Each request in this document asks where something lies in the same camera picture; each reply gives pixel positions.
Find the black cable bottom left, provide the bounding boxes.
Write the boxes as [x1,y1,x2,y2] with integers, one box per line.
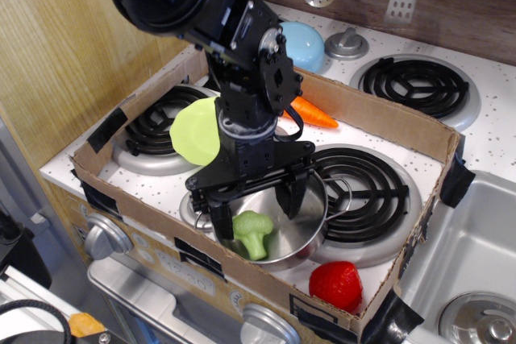
[0,298,73,344]

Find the light green plastic plate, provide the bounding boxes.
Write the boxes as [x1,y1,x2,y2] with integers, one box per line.
[169,97,220,166]

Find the silver stove knob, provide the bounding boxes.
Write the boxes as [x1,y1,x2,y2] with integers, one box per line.
[273,125,290,143]
[179,194,213,234]
[325,27,369,60]

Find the black burner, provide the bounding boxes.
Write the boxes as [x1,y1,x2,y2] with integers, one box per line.
[349,54,481,131]
[113,84,215,176]
[312,145,422,268]

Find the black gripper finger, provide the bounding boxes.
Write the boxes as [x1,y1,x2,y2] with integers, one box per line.
[209,203,234,240]
[275,170,310,219]

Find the light blue plastic bowl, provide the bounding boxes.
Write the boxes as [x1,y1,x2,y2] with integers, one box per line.
[281,21,325,73]

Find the front right black burner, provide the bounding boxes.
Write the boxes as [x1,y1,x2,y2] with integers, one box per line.
[312,145,422,268]

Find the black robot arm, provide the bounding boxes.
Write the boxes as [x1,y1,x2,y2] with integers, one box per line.
[112,0,314,239]

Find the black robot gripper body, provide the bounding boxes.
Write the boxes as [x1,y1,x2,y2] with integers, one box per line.
[186,126,315,213]

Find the silver oven door handle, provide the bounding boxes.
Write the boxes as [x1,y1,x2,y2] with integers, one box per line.
[87,257,218,344]

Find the silver stove top knob middle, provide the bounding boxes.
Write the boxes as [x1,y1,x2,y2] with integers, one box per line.
[273,125,290,143]

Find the silver stove top knob front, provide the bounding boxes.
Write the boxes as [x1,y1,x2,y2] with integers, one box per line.
[179,194,213,234]

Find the back right black burner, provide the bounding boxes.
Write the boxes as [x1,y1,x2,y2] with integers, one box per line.
[349,54,481,131]

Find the brown cardboard fence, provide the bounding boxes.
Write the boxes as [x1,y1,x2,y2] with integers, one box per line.
[72,48,465,343]

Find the orange toy carrot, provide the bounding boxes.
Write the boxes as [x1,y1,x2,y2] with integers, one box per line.
[291,97,339,129]

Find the stainless steel pan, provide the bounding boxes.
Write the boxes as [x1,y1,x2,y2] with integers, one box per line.
[194,170,354,272]

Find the green toy broccoli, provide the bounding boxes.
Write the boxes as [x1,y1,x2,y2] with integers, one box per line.
[233,210,274,261]

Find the orange object bottom left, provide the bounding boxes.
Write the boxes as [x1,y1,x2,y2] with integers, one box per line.
[69,313,106,338]

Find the front left black burner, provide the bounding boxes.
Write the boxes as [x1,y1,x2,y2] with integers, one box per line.
[113,84,215,176]

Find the silver oven knob left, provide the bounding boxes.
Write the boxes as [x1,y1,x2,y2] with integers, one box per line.
[85,213,133,260]

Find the silver oven knob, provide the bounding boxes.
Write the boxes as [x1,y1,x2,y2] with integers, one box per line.
[239,303,302,344]
[85,213,133,260]

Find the silver oven knob right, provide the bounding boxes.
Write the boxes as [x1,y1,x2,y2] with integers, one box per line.
[239,303,302,344]

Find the silver stove top knob back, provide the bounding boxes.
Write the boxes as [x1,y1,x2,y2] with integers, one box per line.
[325,27,369,60]

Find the silver sink basin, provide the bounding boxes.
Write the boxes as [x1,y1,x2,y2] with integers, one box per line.
[399,172,515,343]

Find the hanging silver slotted spatula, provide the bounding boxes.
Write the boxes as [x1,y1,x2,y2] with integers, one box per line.
[384,0,418,26]

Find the silver sink drain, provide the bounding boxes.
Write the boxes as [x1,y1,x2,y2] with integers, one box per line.
[438,292,515,343]

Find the red toy strawberry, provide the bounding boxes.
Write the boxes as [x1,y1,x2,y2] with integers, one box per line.
[309,261,363,313]

